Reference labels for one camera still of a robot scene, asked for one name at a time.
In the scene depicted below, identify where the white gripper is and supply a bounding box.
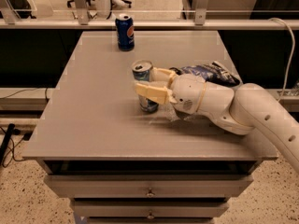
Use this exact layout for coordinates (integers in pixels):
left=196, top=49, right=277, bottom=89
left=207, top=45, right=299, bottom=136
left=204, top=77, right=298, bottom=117
left=135, top=67, right=206, bottom=114

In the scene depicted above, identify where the grey drawer cabinet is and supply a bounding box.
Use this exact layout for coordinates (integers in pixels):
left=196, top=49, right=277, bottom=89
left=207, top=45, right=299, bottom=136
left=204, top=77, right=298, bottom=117
left=21, top=30, right=278, bottom=224

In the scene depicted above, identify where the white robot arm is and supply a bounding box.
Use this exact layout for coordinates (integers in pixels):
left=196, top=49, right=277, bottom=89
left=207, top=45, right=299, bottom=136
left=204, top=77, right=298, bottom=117
left=135, top=67, right=299, bottom=172

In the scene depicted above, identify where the left metal post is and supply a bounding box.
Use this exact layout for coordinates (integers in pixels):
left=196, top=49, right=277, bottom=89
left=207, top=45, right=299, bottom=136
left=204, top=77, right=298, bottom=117
left=74, top=0, right=90, bottom=25

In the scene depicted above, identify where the lower drawer knob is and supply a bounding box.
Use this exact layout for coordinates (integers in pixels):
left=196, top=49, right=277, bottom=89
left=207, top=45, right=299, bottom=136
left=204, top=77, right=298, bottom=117
left=147, top=212, right=155, bottom=219

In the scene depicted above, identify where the metal post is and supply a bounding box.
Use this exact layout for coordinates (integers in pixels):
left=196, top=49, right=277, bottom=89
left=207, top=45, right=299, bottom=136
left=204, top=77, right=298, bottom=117
left=192, top=0, right=208, bottom=25
left=74, top=0, right=90, bottom=25

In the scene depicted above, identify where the blue crumpled chip bag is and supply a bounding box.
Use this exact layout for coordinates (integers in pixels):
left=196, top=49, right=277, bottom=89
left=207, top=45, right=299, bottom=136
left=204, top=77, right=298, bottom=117
left=171, top=62, right=241, bottom=87

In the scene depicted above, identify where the lower grey drawer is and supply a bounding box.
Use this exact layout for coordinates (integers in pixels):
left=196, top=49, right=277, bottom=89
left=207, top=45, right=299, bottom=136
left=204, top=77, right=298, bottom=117
left=71, top=200, right=229, bottom=218

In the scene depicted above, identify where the red bull can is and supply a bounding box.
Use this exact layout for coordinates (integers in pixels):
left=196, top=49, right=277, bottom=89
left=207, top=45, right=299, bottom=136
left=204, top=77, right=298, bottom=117
left=132, top=60, right=159, bottom=113

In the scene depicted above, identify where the upper drawer knob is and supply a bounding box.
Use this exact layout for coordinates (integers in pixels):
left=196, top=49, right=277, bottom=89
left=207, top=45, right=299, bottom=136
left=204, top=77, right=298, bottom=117
left=146, top=189, right=155, bottom=198

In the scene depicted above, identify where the drawer knob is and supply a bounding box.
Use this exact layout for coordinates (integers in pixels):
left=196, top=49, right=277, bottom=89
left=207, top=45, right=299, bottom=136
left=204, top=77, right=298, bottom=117
left=147, top=212, right=155, bottom=219
left=146, top=189, right=155, bottom=198

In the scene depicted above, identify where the metal railing bar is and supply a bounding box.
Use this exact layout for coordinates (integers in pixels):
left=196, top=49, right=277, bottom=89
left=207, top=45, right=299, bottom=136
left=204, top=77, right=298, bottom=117
left=0, top=19, right=299, bottom=31

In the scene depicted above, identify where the black pole on floor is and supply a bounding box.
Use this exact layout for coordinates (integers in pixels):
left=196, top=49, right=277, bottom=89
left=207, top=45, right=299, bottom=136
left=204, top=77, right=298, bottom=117
left=0, top=123, right=15, bottom=164

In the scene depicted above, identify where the white cable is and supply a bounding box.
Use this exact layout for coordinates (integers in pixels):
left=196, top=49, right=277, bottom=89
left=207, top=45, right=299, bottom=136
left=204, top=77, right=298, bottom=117
left=268, top=17, right=297, bottom=103

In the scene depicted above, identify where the blue pepsi can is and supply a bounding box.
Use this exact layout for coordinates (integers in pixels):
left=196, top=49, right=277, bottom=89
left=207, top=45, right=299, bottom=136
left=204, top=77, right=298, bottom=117
left=115, top=13, right=135, bottom=51

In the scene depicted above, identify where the right metal post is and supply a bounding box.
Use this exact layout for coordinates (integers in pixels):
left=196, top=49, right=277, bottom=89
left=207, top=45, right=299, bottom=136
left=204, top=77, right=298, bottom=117
left=192, top=0, right=208, bottom=25

